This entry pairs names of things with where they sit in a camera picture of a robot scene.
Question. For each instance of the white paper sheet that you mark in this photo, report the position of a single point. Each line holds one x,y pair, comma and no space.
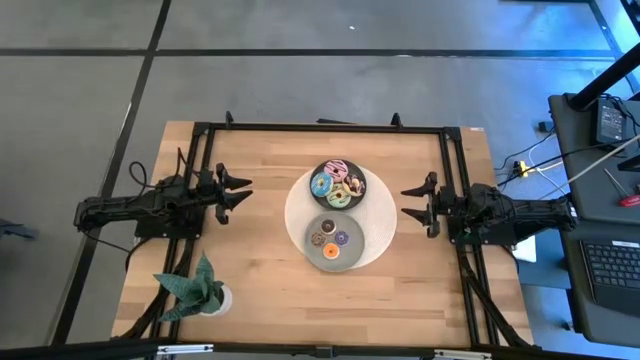
526,250

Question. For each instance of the dark grey side desk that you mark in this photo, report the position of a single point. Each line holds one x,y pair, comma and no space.
575,165

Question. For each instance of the green leafy artificial plant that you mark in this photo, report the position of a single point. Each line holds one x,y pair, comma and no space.
192,292

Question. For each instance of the black power supply box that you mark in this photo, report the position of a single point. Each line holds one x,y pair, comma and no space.
610,122

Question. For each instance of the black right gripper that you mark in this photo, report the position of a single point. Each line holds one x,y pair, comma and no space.
450,205

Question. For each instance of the blue glazed donut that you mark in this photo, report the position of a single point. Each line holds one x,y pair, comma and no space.
315,186

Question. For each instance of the small purple glazed donut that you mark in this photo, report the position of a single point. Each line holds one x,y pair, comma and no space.
338,235

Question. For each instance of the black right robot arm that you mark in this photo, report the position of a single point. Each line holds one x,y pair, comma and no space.
525,215

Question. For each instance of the black glazed pink-drizzle donut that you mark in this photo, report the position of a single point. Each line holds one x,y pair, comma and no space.
360,189

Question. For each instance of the small brown sprinkled donut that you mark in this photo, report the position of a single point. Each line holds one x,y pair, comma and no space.
314,236

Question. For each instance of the white round woven placemat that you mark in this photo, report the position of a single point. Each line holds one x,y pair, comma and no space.
380,215

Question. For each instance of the small orange glazed donut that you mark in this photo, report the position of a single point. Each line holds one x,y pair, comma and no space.
327,255

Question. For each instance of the lilac glazed chocolate-drizzle donut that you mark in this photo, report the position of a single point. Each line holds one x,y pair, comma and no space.
330,166

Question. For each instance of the small chocolate glazed donut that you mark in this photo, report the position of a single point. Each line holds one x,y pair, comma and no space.
324,223

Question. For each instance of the light grey round plate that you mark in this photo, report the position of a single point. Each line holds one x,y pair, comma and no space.
352,252

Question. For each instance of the silver aluminium bracket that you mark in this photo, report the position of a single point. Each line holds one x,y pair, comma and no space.
185,349
462,355

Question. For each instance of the white plant pot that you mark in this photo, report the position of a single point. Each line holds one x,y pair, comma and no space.
226,300

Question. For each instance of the black aluminium table frame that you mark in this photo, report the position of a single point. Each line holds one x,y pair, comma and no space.
325,128

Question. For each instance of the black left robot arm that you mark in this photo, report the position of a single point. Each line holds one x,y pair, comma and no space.
125,206

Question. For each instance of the black laptop keyboard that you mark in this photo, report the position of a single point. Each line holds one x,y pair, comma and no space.
615,270

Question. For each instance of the green glazed chocolate-drizzle donut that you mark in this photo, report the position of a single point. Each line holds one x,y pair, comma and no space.
334,201

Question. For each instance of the dark grey round plate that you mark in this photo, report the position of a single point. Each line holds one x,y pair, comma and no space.
315,200

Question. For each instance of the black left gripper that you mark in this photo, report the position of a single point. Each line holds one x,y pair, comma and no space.
206,192

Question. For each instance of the black camera stand pole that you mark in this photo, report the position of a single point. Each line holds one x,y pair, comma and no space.
600,82

